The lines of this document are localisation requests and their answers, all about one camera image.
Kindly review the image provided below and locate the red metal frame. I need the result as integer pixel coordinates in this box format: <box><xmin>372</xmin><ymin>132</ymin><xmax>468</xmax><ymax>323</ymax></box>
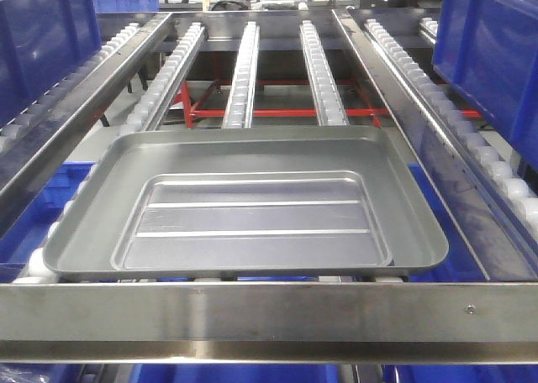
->
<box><xmin>170</xmin><ymin>50</ymin><xmax>483</xmax><ymax>129</ymax></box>

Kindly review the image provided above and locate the right white roller track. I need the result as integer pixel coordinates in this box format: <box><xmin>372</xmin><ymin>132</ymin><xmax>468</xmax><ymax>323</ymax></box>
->
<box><xmin>300</xmin><ymin>20</ymin><xmax>349</xmax><ymax>126</ymax></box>

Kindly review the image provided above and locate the left white roller track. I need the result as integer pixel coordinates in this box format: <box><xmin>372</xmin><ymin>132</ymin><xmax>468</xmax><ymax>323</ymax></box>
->
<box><xmin>119</xmin><ymin>22</ymin><xmax>205</xmax><ymax>136</ymax></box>

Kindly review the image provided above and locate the front steel shelf rail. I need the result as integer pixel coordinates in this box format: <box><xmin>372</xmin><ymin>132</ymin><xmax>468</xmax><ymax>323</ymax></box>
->
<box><xmin>1</xmin><ymin>282</ymin><xmax>537</xmax><ymax>365</ymax></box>

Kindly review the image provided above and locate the blue bin upper left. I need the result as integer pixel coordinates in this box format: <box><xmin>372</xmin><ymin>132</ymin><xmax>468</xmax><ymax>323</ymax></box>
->
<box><xmin>1</xmin><ymin>0</ymin><xmax>101</xmax><ymax>125</ymax></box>

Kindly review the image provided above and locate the white roller track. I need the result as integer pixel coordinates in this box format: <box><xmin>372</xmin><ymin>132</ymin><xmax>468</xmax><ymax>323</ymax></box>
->
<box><xmin>119</xmin><ymin>22</ymin><xmax>205</xmax><ymax>136</ymax></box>
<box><xmin>300</xmin><ymin>20</ymin><xmax>349</xmax><ymax>126</ymax></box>
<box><xmin>222</xmin><ymin>21</ymin><xmax>260</xmax><ymax>129</ymax></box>

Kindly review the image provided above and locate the large grey outer tray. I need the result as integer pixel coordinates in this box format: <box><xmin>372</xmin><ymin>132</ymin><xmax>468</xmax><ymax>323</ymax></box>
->
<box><xmin>44</xmin><ymin>126</ymin><xmax>449</xmax><ymax>280</ymax></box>

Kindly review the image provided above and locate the middle white roller track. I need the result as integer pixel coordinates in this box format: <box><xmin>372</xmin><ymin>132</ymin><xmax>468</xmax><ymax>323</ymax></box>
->
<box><xmin>222</xmin><ymin>21</ymin><xmax>260</xmax><ymax>129</ymax></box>

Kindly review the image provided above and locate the blue bin upper right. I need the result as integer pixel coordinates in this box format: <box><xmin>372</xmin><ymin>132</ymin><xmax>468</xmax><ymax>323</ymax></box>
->
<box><xmin>433</xmin><ymin>0</ymin><xmax>537</xmax><ymax>166</ymax></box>

